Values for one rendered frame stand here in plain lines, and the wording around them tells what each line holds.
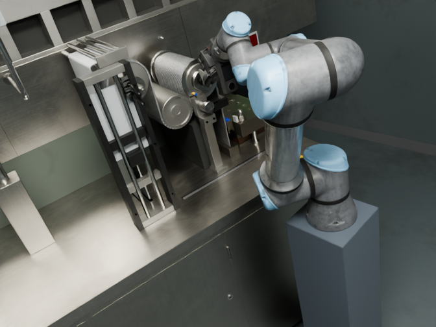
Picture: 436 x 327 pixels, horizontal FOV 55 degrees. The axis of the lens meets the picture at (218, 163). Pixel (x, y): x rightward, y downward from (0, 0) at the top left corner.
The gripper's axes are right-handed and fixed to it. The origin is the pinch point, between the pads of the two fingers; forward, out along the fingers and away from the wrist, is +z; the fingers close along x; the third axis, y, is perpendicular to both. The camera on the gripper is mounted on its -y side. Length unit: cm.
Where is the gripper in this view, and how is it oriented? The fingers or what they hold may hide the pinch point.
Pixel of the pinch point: (209, 84)
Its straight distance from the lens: 150.2
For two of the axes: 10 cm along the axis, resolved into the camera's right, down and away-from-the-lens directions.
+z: -2.8, 2.7, 9.2
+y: -5.2, -8.5, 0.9
